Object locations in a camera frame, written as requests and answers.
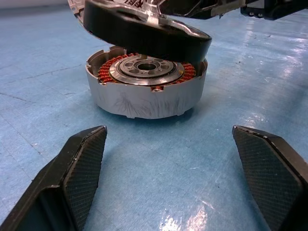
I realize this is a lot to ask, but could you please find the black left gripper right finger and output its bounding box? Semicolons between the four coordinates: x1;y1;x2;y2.
231;124;308;231

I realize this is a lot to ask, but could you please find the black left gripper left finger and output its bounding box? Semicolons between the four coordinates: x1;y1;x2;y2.
0;125;108;231

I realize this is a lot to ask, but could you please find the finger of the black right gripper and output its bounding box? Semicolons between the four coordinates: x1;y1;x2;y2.
165;0;242;18

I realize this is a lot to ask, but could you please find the black rotor with silver spokes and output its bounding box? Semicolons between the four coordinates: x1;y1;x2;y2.
82;0;213;66

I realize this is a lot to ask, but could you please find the grey motor stator housing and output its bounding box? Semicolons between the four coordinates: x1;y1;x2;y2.
85;45;208;120

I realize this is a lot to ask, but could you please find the silver motor cover with circuitboard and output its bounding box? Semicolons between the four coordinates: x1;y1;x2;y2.
67;0;95;35

